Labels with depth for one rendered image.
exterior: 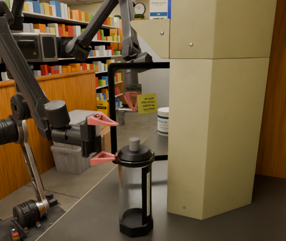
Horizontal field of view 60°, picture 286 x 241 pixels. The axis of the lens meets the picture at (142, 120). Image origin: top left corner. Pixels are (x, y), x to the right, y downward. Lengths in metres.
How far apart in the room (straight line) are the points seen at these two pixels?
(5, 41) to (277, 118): 0.96
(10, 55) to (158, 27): 0.43
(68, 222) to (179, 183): 0.35
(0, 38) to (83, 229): 0.60
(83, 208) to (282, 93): 0.81
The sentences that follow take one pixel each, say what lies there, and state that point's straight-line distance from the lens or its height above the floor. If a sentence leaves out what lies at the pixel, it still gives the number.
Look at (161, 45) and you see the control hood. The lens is 0.69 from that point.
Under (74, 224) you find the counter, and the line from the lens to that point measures 0.82.
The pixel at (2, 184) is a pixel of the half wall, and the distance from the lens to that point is 2.93.
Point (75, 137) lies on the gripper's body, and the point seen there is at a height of 1.20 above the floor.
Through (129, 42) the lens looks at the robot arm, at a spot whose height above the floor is 1.46.
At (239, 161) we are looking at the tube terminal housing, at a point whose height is 1.11.
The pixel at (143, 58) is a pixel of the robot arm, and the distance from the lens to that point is 0.99.
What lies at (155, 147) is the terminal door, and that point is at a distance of 1.02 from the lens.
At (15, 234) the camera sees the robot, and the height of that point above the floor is 0.31.
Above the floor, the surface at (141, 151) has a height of 1.18.
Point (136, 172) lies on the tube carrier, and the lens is 0.64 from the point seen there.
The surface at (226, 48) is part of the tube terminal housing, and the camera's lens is 0.69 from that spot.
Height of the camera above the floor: 1.43
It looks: 16 degrees down
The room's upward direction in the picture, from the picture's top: straight up
